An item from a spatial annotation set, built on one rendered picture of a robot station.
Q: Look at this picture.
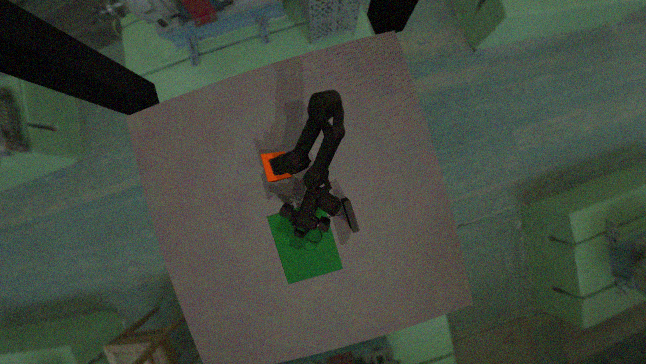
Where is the green circuit board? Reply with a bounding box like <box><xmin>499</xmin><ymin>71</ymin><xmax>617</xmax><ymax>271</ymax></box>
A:
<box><xmin>267</xmin><ymin>214</ymin><xmax>343</xmax><ymax>284</ymax></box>

